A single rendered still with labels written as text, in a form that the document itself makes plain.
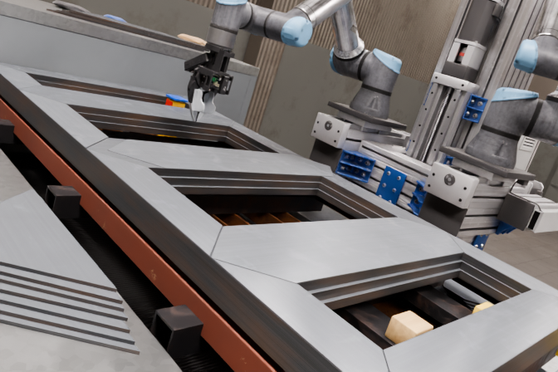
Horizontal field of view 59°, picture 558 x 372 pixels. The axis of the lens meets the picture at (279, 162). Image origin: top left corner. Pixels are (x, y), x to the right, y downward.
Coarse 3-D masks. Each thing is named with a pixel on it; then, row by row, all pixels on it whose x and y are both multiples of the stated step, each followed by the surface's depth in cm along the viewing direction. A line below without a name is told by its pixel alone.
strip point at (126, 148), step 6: (120, 144) 109; (126, 144) 111; (132, 144) 112; (114, 150) 104; (120, 150) 105; (126, 150) 106; (132, 150) 108; (138, 150) 109; (132, 156) 104; (138, 156) 105; (144, 156) 106; (150, 156) 108; (150, 162) 104; (156, 162) 105
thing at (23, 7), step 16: (0, 0) 151; (16, 0) 171; (32, 0) 198; (16, 16) 155; (32, 16) 158; (48, 16) 161; (64, 16) 169; (80, 32) 170; (96, 32) 174; (112, 32) 177; (128, 32) 188; (144, 48) 188; (160, 48) 192; (176, 48) 197; (240, 64) 221
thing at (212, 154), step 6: (186, 144) 127; (198, 150) 125; (204, 150) 127; (210, 150) 129; (216, 150) 131; (204, 156) 122; (210, 156) 123; (216, 156) 125; (222, 156) 127; (216, 162) 120; (222, 162) 121; (228, 162) 123; (234, 162) 125; (222, 168) 116; (228, 168) 118; (234, 168) 120; (240, 168) 121
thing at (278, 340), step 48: (144, 96) 182; (96, 144) 104; (240, 144) 164; (192, 192) 109; (240, 192) 119; (288, 192) 131; (336, 192) 136; (240, 288) 66; (336, 288) 77; (384, 288) 87; (480, 288) 107; (528, 288) 101; (288, 336) 59
